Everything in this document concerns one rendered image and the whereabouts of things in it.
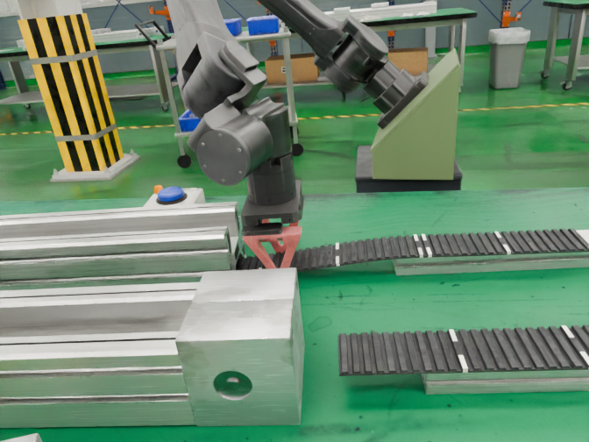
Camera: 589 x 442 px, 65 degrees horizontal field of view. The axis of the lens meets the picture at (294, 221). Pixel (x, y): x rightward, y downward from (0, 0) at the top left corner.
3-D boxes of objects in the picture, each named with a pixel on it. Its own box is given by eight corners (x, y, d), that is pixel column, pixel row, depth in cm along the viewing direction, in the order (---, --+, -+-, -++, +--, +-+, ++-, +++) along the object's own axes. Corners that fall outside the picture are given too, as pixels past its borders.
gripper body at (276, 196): (241, 230, 53) (231, 168, 50) (253, 195, 62) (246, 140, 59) (299, 227, 52) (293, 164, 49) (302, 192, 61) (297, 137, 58)
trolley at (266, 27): (299, 136, 398) (287, 6, 353) (303, 155, 348) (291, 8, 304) (178, 148, 396) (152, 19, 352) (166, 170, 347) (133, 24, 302)
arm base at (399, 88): (429, 74, 92) (386, 118, 98) (400, 46, 91) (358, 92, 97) (428, 84, 85) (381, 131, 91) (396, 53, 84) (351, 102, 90)
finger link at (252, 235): (250, 289, 56) (238, 220, 52) (257, 260, 63) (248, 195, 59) (306, 288, 56) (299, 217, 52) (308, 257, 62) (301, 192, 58)
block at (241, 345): (305, 329, 50) (297, 253, 46) (300, 425, 39) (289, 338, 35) (223, 332, 51) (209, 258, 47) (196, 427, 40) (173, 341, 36)
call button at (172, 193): (188, 196, 74) (186, 184, 73) (181, 207, 70) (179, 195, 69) (164, 197, 74) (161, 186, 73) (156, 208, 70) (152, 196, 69)
